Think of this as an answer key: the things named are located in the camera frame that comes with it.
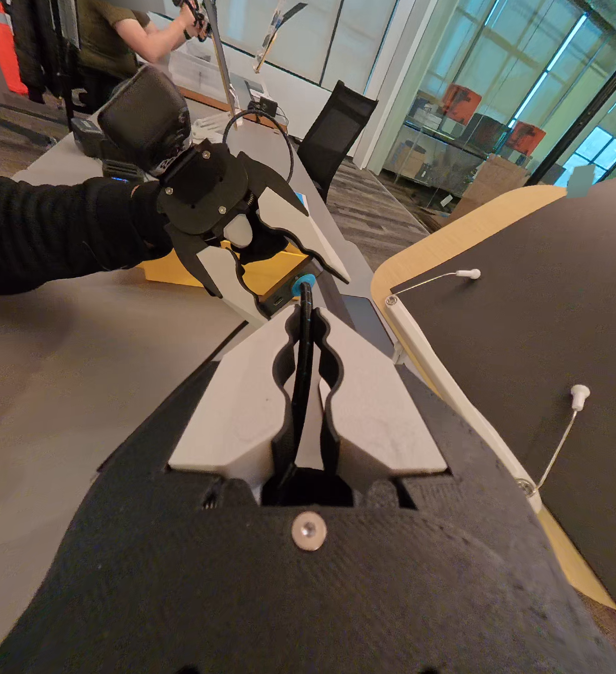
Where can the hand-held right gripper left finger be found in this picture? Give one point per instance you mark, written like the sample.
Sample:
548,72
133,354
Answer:
234,416

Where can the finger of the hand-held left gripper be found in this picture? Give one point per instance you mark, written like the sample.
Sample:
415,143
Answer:
313,237
224,274

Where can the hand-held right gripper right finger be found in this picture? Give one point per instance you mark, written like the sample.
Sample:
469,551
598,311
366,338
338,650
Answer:
387,416

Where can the yellow plastic bin with divider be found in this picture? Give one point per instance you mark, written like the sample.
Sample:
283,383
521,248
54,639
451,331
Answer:
166,271

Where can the black HDMI adapter box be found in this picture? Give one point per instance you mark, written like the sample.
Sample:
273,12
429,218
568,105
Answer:
279,303

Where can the person's left forearm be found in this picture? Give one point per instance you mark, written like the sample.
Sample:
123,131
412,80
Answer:
24,231

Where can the person's left hand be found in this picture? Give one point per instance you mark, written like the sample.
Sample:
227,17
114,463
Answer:
129,226

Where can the small black box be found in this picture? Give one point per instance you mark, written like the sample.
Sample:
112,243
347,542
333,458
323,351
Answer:
263,108

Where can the black mesh office chair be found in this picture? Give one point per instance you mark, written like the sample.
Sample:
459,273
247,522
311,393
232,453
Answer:
334,131

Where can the clear plastic tub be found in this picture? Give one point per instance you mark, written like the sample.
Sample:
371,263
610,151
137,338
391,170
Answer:
192,73

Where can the black charger device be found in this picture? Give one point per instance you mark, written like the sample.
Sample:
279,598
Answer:
84,138

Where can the wooden board with black mat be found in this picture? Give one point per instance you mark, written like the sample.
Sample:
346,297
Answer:
523,289

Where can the cardboard box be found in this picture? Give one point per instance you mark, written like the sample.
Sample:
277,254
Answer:
497,179

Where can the orange and black box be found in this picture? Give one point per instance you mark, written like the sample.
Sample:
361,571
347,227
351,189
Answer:
460,102
529,138

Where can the black hanging jacket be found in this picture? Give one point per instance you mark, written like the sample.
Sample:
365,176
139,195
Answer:
39,47

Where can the orange traffic cone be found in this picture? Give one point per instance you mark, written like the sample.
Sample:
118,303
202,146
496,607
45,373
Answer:
3,47

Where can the silver metal post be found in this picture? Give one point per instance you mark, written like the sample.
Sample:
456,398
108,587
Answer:
221,68

